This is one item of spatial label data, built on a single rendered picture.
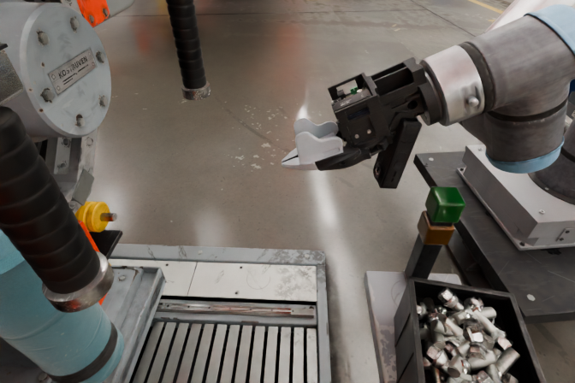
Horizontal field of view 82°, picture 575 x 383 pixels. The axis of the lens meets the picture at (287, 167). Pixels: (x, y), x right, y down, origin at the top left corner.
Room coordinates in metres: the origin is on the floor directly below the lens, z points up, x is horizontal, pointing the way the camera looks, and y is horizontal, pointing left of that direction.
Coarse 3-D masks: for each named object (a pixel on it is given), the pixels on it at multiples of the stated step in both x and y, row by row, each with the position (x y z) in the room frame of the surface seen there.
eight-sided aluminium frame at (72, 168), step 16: (32, 0) 0.56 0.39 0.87; (48, 0) 0.59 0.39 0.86; (64, 0) 0.56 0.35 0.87; (48, 144) 0.47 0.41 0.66; (64, 144) 0.49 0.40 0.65; (80, 144) 0.46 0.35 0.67; (48, 160) 0.45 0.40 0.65; (64, 160) 0.46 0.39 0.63; (80, 160) 0.45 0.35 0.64; (64, 176) 0.43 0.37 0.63; (80, 176) 0.43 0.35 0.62; (64, 192) 0.39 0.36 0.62; (80, 192) 0.41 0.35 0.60
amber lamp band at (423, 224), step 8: (424, 216) 0.35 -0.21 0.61; (424, 224) 0.34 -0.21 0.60; (424, 232) 0.33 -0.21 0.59; (432, 232) 0.33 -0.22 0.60; (440, 232) 0.33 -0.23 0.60; (448, 232) 0.33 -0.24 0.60; (424, 240) 0.33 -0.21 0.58; (432, 240) 0.33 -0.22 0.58; (440, 240) 0.33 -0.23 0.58; (448, 240) 0.33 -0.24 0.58
